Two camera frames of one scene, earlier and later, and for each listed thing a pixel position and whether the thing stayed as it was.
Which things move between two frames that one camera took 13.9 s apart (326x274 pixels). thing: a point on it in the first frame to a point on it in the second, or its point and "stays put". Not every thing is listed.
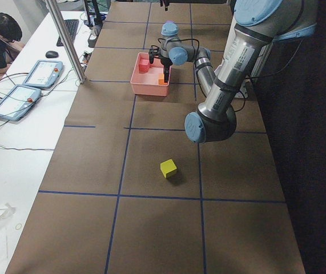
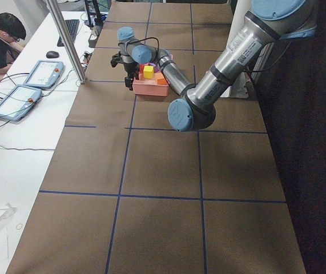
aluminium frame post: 67,39 stays put
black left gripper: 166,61 to 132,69
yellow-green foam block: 168,168 to 148,72
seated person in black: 0,43 stays put
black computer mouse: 51,54 stays put
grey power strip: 95,33 stays put
